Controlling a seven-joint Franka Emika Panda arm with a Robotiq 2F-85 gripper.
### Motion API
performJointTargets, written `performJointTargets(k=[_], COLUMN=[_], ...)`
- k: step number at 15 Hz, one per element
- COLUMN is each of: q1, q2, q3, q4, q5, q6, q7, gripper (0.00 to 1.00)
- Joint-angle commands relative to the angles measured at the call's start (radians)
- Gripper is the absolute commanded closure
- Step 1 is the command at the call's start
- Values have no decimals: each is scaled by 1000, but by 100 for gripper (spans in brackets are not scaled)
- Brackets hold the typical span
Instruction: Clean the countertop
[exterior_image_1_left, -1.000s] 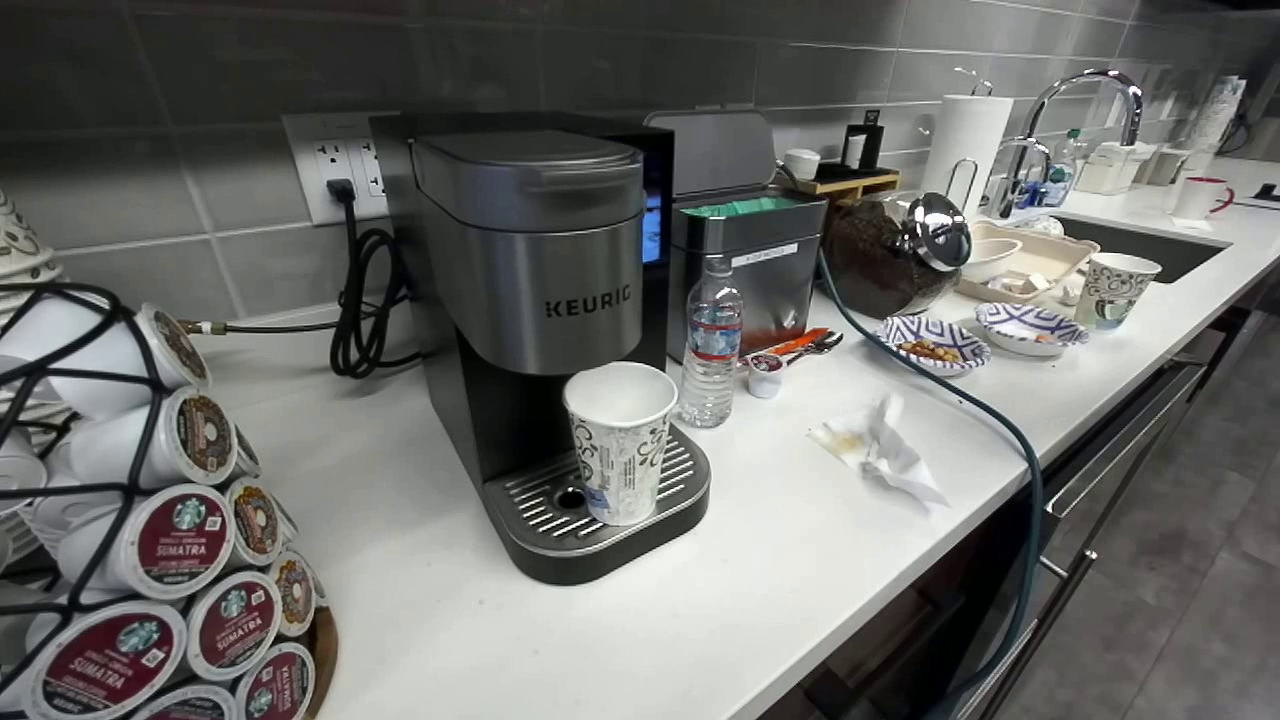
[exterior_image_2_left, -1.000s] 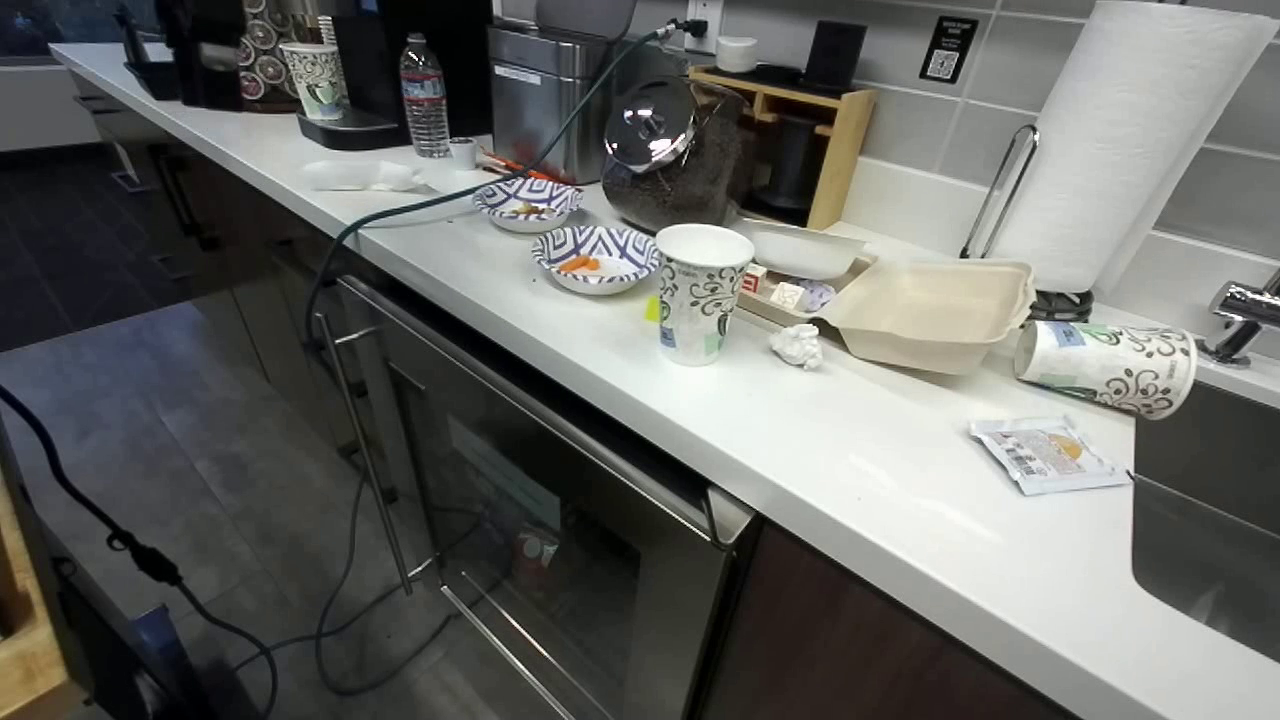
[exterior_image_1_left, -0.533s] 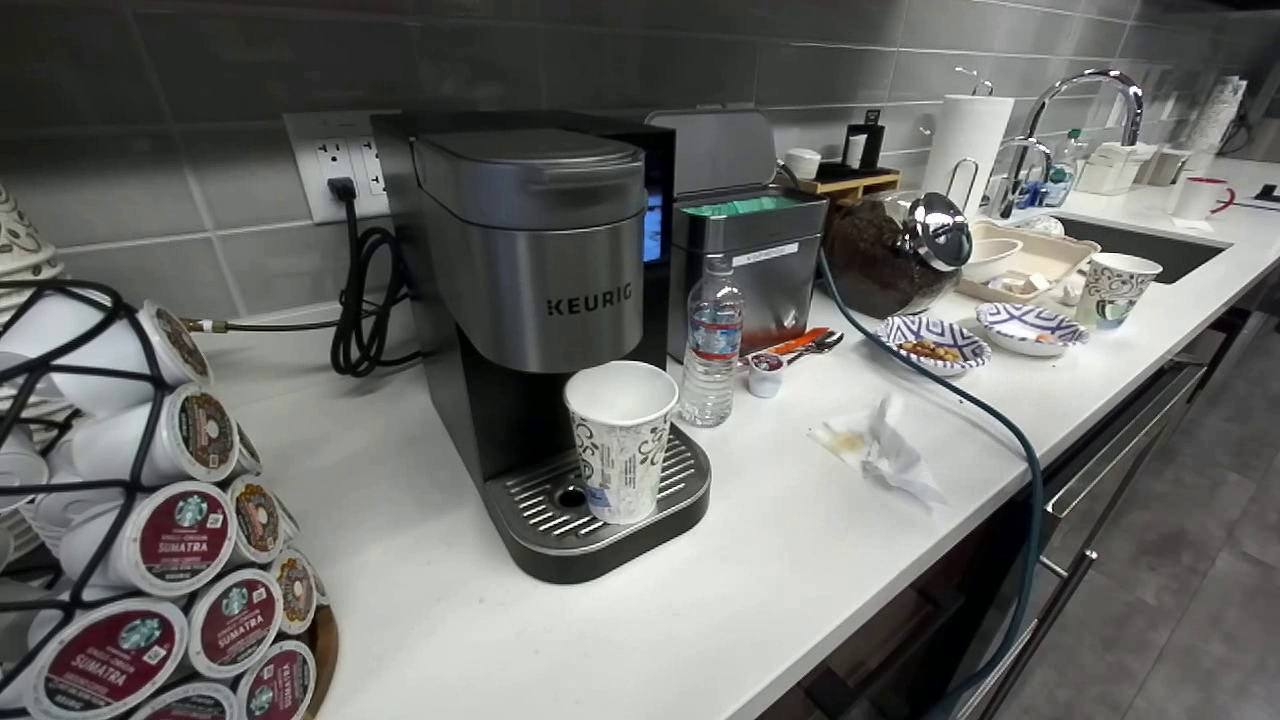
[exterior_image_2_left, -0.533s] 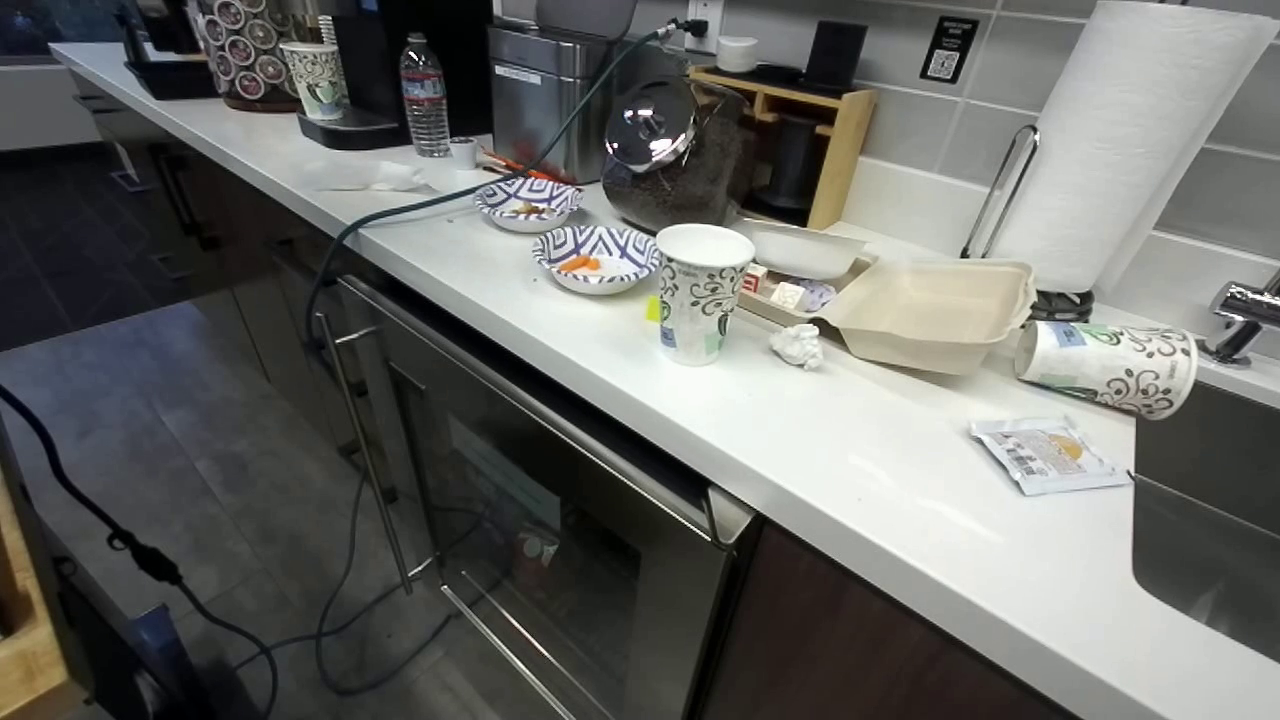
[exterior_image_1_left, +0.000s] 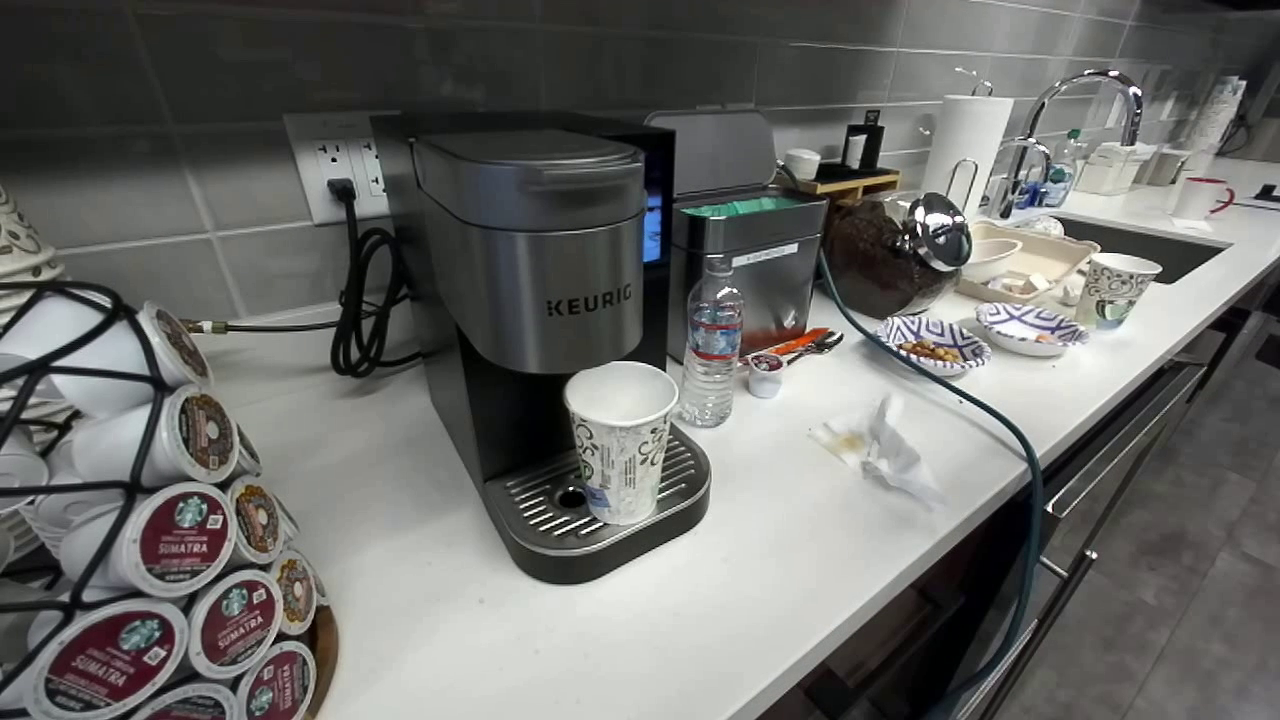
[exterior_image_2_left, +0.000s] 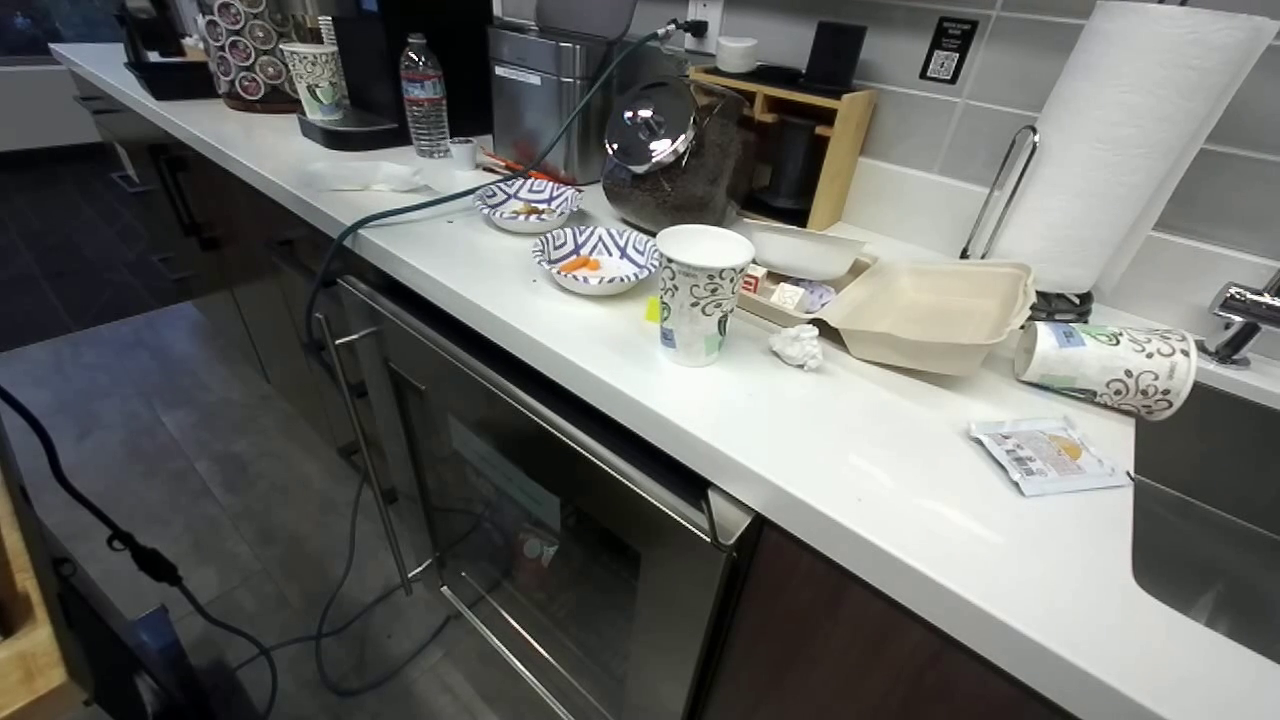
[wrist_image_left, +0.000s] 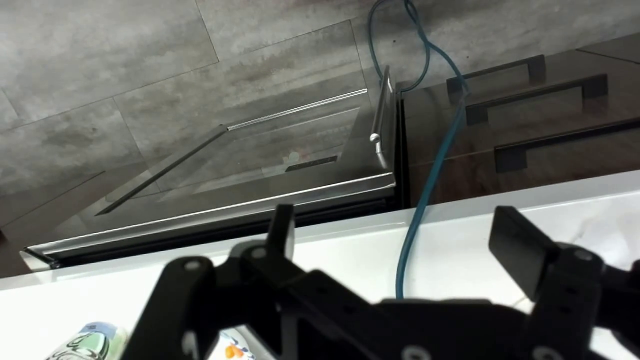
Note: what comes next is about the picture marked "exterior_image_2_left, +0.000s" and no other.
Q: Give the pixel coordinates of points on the white plate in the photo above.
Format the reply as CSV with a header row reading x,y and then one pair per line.
x,y
802,254

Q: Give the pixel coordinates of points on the small patterned paper cup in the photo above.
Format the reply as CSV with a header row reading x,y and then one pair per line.
x,y
316,83

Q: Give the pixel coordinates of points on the red packet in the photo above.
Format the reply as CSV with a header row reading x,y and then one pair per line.
x,y
531,174

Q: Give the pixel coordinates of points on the dark wood cabinet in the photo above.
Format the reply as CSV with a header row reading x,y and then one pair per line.
x,y
854,641

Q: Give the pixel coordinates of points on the black mug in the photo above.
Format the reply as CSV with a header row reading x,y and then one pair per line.
x,y
791,167

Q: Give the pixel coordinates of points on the chrome paper towel holder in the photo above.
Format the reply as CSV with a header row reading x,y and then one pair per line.
x,y
997,185

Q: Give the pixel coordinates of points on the black organizer box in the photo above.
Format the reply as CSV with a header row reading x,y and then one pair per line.
x,y
167,68

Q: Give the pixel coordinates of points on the flat printed sauce packet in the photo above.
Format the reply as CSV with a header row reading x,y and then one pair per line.
x,y
1044,457

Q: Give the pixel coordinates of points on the steel sink basin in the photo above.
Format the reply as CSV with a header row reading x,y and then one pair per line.
x,y
1206,534

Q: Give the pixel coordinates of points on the black box on rack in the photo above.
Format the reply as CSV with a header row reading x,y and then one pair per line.
x,y
834,56

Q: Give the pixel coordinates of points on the wooden countertop rack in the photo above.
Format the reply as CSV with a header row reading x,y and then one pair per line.
x,y
840,145

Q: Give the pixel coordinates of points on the white wall outlet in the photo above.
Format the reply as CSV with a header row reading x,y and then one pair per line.
x,y
703,16

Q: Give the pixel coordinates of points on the tipped patterned paper cup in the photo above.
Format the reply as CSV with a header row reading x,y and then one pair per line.
x,y
1114,366

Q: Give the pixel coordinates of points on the beige takeout container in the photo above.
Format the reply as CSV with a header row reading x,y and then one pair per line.
x,y
924,318

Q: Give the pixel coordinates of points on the blue patterned bowl orange residue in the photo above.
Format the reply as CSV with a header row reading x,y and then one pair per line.
x,y
596,260

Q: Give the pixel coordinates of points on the black and blue equipment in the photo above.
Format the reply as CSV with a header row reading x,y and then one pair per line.
x,y
132,666

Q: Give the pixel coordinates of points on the white paper towel roll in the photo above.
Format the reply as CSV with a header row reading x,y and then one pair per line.
x,y
1135,134

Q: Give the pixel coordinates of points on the silver metal appliance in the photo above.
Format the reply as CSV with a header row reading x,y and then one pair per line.
x,y
535,103

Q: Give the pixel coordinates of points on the black coffee machine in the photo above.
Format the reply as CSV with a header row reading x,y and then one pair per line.
x,y
381,60

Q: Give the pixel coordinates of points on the tall patterned paper cup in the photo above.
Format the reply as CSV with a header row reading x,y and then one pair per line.
x,y
703,293

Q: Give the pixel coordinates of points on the small white cup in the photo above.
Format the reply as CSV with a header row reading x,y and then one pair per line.
x,y
735,55

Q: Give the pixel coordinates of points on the clear plastic water bottle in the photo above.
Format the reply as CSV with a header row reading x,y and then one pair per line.
x,y
427,103

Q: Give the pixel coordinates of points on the stainless undercounter appliance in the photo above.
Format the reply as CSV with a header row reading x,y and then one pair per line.
x,y
562,534

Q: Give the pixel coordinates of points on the light wooden furniture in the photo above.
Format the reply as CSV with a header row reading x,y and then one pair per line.
x,y
22,641

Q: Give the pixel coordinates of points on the black wall label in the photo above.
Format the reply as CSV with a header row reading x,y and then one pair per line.
x,y
951,49

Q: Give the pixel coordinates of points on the crumpled white napkin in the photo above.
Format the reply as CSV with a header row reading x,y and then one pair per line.
x,y
798,344

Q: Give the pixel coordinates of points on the tray with condiment packets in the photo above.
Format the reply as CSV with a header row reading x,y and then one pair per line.
x,y
784,297

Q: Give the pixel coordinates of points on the dark lower cabinets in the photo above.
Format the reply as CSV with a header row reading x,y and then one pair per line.
x,y
226,227

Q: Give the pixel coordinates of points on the chrome faucet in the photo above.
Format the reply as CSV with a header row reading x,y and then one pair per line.
x,y
1246,308

